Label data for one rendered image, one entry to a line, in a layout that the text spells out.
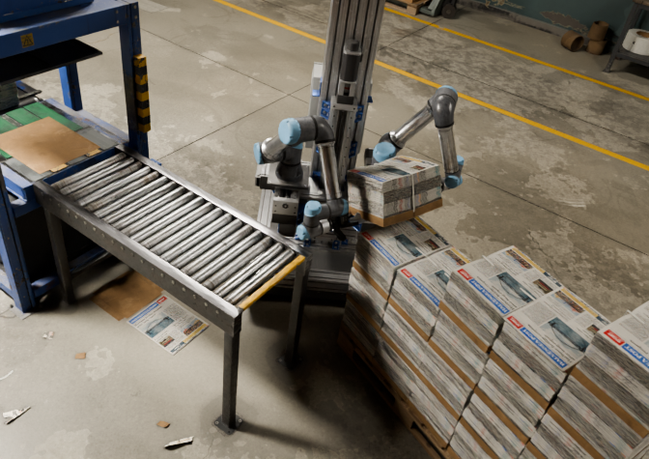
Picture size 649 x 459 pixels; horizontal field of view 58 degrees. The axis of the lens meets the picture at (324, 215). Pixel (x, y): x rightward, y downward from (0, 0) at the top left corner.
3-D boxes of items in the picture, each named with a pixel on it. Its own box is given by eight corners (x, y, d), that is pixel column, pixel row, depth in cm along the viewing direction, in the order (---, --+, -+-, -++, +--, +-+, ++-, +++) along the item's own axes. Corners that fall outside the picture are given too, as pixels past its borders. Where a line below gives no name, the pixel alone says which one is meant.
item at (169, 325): (210, 326, 339) (210, 324, 338) (172, 356, 319) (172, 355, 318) (164, 295, 353) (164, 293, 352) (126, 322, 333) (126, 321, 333)
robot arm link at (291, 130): (279, 163, 317) (321, 137, 268) (254, 168, 311) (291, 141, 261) (274, 142, 318) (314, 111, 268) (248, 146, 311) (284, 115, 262)
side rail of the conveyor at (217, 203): (311, 270, 286) (313, 251, 279) (304, 275, 282) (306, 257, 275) (124, 160, 339) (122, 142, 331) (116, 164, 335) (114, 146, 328)
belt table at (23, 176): (129, 155, 341) (128, 139, 335) (26, 203, 296) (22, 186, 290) (53, 110, 368) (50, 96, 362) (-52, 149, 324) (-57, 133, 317)
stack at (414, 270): (386, 318, 360) (415, 211, 309) (535, 477, 289) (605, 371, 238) (334, 342, 340) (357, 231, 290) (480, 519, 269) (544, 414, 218)
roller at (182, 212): (206, 205, 304) (206, 197, 301) (133, 249, 272) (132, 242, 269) (199, 201, 306) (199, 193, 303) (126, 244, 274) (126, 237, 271)
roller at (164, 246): (225, 216, 299) (225, 209, 296) (154, 263, 267) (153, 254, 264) (217, 212, 301) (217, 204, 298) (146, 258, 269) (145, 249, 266)
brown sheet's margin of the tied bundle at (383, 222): (372, 206, 309) (372, 198, 307) (409, 219, 286) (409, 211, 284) (348, 213, 301) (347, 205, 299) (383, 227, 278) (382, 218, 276)
